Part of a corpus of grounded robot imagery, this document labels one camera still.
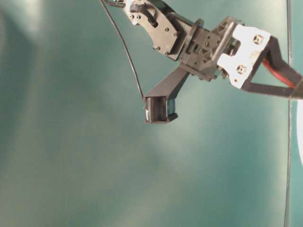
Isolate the white round object at edge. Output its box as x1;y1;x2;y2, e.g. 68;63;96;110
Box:
296;100;303;164

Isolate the thin black cable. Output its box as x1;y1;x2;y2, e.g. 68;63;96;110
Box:
98;0;145;100

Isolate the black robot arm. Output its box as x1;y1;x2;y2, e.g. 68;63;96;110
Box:
109;0;303;101

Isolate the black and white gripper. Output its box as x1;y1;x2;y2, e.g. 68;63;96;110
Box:
180;17;303;100

